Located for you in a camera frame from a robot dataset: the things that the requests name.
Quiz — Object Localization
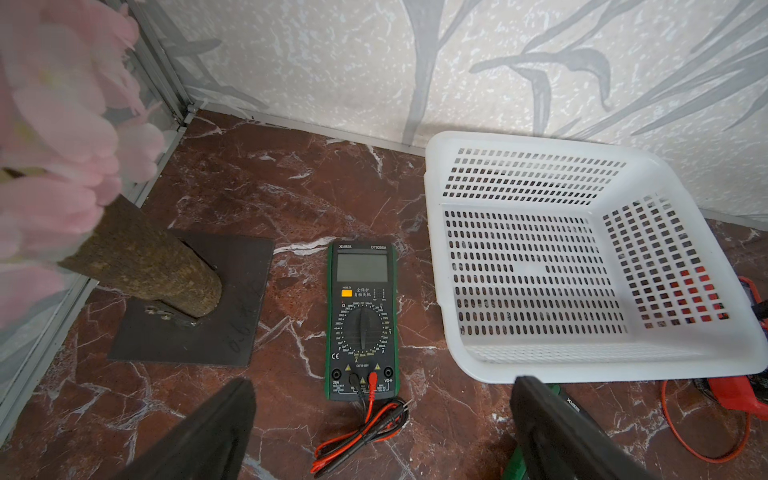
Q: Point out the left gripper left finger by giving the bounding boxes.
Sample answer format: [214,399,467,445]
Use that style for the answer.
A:
[115,378,257,479]

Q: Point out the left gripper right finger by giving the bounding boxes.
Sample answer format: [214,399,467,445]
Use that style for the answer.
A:
[509,376,654,479]

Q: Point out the dark green multimeter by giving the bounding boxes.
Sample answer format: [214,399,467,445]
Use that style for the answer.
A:
[324,239,400,402]

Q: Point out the small red multimeter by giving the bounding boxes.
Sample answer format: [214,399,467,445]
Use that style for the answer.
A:
[659,275,768,464]

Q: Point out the white plastic basket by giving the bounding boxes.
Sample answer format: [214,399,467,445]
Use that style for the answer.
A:
[424,131,767,384]

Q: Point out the black metal tree base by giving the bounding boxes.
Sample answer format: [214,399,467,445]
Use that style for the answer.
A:
[108,230,275,368]

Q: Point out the pink cherry blossom tree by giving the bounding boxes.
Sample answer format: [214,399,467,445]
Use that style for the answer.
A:
[1,1,197,325]

